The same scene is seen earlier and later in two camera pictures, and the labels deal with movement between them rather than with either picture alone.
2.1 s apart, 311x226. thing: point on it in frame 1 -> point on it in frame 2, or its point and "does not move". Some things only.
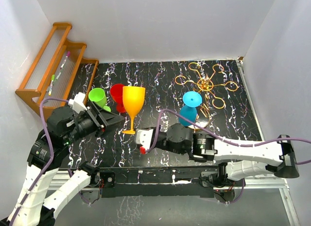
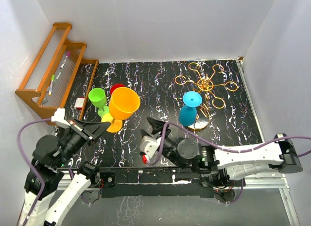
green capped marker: (53, 78) does not move
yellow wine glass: (133, 98) -> (123, 102)
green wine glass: (98, 95) does not move
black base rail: (173, 182) does not move
